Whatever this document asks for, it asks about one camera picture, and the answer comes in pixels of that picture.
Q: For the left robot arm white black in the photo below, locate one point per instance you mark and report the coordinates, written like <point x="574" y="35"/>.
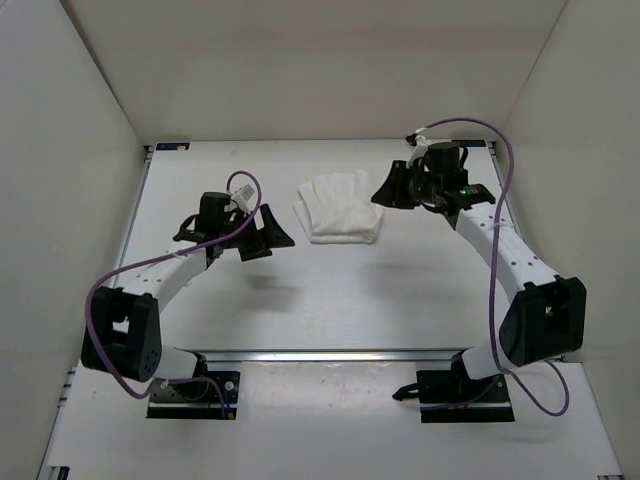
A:
<point x="123" y="334"/>

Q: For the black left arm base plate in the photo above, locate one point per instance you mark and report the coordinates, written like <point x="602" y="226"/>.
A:
<point x="199" y="400"/>

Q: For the corner label sticker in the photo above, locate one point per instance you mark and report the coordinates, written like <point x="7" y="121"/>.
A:
<point x="172" y="146"/>
<point x="472" y="143"/>

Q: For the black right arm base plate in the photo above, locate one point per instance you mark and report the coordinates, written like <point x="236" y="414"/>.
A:
<point x="444" y="399"/>

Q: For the left corner label sticker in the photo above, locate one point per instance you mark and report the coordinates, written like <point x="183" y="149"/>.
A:
<point x="172" y="146"/>

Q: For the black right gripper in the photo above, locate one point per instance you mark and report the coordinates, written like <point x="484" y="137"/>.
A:
<point x="390" y="194"/>

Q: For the right corner label sticker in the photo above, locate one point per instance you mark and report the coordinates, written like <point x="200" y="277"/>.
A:
<point x="472" y="143"/>

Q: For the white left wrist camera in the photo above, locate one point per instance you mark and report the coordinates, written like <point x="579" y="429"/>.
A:
<point x="242" y="198"/>

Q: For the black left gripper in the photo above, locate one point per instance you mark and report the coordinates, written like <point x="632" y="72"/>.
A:
<point x="270" y="235"/>

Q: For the aluminium front table rail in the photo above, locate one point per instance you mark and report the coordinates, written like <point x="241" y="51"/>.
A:
<point x="329" y="356"/>

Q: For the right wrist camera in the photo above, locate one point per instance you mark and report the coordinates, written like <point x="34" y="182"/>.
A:
<point x="419" y="143"/>

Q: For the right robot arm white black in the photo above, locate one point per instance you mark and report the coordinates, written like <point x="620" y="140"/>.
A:
<point x="546" y="315"/>

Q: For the white pleated skirt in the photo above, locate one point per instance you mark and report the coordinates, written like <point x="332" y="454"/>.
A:
<point x="336" y="208"/>

